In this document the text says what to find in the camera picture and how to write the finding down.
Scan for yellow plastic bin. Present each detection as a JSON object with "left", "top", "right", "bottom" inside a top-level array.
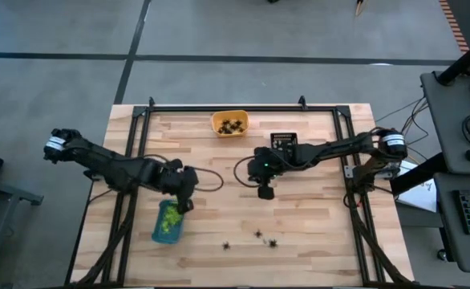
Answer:
[{"left": 210, "top": 109, "right": 251, "bottom": 139}]

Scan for black aluminium table frame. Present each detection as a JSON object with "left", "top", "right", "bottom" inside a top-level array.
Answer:
[{"left": 64, "top": 96, "right": 420, "bottom": 289}]

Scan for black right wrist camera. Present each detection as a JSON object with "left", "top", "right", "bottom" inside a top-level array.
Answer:
[{"left": 257, "top": 185, "right": 275, "bottom": 201}]

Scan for black camera cable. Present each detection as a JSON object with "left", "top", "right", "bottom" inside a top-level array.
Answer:
[
  {"left": 194, "top": 166, "right": 225, "bottom": 193},
  {"left": 233, "top": 155, "right": 260, "bottom": 189}
]

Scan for white paper sheet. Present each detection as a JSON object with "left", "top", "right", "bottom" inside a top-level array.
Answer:
[{"left": 394, "top": 177, "right": 438, "bottom": 214}]

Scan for teal plastic bin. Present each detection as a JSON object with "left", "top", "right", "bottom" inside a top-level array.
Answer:
[{"left": 151, "top": 199, "right": 185, "bottom": 245}]

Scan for grey computer desk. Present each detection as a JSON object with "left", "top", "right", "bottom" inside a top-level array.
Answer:
[{"left": 419, "top": 70, "right": 470, "bottom": 275}]

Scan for black mesh basket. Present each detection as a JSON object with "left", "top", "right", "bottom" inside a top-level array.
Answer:
[{"left": 269, "top": 132, "right": 299, "bottom": 153}]

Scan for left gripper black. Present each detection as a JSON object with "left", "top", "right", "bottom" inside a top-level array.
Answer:
[{"left": 158, "top": 166, "right": 200, "bottom": 215}]

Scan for black monitor pole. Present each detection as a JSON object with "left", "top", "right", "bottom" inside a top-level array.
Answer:
[{"left": 436, "top": 31, "right": 470, "bottom": 87}]

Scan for grey metal cart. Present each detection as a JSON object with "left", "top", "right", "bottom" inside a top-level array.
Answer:
[{"left": 0, "top": 173, "right": 45, "bottom": 288}]

